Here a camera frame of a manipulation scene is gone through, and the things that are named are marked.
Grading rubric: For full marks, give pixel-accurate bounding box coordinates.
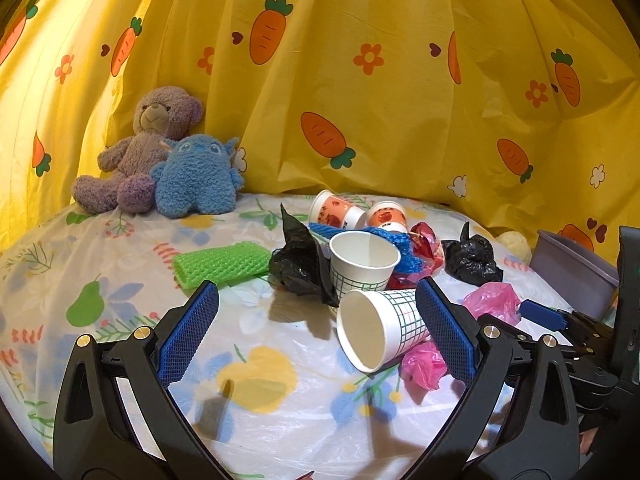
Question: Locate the cream plush ball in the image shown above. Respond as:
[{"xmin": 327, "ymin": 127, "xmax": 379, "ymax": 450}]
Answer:
[{"xmin": 495, "ymin": 230, "xmax": 531, "ymax": 263}]

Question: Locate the blue plush monster toy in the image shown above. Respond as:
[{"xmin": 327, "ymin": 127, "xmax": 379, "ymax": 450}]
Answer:
[{"xmin": 149, "ymin": 133, "xmax": 247, "ymax": 219}]

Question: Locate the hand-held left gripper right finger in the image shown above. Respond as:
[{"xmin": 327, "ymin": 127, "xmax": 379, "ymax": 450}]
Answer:
[{"xmin": 400, "ymin": 277, "xmax": 582, "ymax": 480}]

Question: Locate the orange print paper cup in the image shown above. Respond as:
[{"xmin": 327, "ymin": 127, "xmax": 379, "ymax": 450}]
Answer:
[
  {"xmin": 366, "ymin": 200, "xmax": 408, "ymax": 231},
  {"xmin": 308, "ymin": 189, "xmax": 367, "ymax": 233}
]

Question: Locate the green foam net sleeve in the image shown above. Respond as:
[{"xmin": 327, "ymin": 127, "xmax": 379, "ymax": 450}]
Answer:
[{"xmin": 172, "ymin": 241, "xmax": 273, "ymax": 290}]

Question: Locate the white grid paper cup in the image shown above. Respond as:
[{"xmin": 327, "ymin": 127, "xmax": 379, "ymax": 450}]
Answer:
[
  {"xmin": 328, "ymin": 231, "xmax": 401, "ymax": 306},
  {"xmin": 336, "ymin": 287, "xmax": 432, "ymax": 374}
]

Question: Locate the purple teddy bear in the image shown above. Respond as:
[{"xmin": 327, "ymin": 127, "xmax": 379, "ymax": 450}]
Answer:
[{"xmin": 71, "ymin": 86, "xmax": 207, "ymax": 215}]

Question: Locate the yellow carrot print curtain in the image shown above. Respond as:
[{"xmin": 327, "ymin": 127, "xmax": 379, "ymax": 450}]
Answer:
[{"xmin": 0, "ymin": 0, "xmax": 640, "ymax": 281}]

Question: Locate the red plastic wrapper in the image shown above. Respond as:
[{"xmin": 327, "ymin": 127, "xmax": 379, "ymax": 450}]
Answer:
[{"xmin": 409, "ymin": 221, "xmax": 446, "ymax": 276}]

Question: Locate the floral plastic tablecloth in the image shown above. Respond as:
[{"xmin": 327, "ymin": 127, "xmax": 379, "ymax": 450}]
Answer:
[{"xmin": 0, "ymin": 192, "xmax": 621, "ymax": 480}]

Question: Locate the blue foam net sleeve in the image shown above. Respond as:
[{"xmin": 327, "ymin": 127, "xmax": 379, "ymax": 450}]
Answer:
[{"xmin": 307, "ymin": 221, "xmax": 426, "ymax": 288}]

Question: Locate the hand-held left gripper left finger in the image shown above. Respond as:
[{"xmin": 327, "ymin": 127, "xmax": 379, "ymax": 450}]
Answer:
[{"xmin": 52, "ymin": 280, "xmax": 236, "ymax": 480}]

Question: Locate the large crumpled black plastic bag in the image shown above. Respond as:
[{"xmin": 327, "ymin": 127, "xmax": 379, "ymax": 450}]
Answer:
[{"xmin": 268, "ymin": 203, "xmax": 341, "ymax": 308}]

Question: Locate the small knotted black plastic bag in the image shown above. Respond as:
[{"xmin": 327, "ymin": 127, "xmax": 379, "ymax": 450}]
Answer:
[{"xmin": 441, "ymin": 221, "xmax": 504, "ymax": 284}]

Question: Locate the pink plastic bag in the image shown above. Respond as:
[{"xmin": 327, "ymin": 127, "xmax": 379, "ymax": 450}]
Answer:
[
  {"xmin": 400, "ymin": 340, "xmax": 451, "ymax": 392},
  {"xmin": 461, "ymin": 282, "xmax": 522, "ymax": 326}
]

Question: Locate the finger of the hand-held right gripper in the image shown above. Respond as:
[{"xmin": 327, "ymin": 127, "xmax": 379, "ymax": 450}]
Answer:
[{"xmin": 519, "ymin": 299, "xmax": 618, "ymax": 361}]

